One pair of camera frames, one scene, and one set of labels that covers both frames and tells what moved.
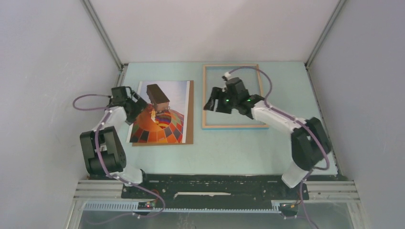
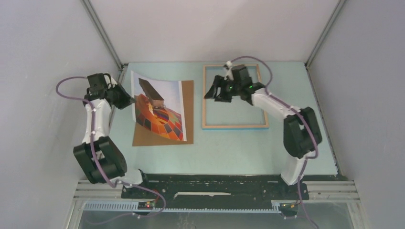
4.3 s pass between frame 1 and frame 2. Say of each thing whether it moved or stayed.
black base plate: stayed
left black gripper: moved
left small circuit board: stayed
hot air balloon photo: moved
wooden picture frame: stayed
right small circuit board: stayed
